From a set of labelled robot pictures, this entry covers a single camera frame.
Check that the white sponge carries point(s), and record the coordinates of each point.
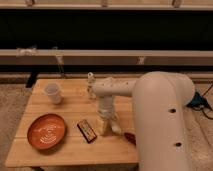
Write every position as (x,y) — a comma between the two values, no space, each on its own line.
(115,127)

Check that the dark rectangular box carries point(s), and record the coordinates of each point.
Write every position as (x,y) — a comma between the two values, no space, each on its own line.
(87,131)

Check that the wooden table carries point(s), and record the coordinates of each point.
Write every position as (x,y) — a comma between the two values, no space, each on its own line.
(73,150)

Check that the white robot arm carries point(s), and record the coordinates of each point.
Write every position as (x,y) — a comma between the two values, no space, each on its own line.
(158,99)

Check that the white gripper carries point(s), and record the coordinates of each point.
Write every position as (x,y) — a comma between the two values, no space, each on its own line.
(103,126)

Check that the grey metal rail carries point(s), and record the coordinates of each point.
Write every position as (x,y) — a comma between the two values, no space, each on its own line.
(105,57)

